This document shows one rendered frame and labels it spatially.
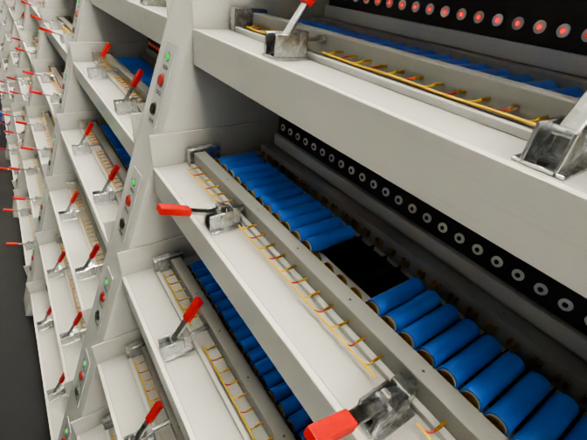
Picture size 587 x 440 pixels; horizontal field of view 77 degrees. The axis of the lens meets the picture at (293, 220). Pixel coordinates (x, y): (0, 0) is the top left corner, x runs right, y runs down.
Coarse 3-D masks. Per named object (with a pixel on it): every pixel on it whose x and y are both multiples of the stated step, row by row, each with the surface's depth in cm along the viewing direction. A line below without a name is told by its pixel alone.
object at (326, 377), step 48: (192, 144) 56; (240, 144) 61; (288, 144) 57; (192, 192) 50; (192, 240) 46; (240, 240) 42; (432, 240) 39; (240, 288) 36; (288, 288) 36; (288, 336) 32; (336, 336) 32; (576, 336) 30; (288, 384) 32; (336, 384) 28
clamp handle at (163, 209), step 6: (162, 204) 38; (168, 204) 39; (174, 204) 39; (216, 204) 42; (162, 210) 38; (168, 210) 38; (174, 210) 39; (180, 210) 39; (186, 210) 39; (192, 210) 40; (198, 210) 41; (204, 210) 42; (210, 210) 42; (216, 210) 43; (186, 216) 40
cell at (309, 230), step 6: (318, 222) 43; (324, 222) 43; (330, 222) 44; (336, 222) 44; (300, 228) 42; (306, 228) 42; (312, 228) 42; (318, 228) 42; (324, 228) 43; (330, 228) 43; (300, 234) 41; (306, 234) 41; (312, 234) 42; (300, 240) 41
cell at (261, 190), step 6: (288, 180) 51; (264, 186) 49; (270, 186) 49; (276, 186) 50; (282, 186) 50; (288, 186) 50; (294, 186) 51; (258, 192) 48; (264, 192) 48; (270, 192) 49
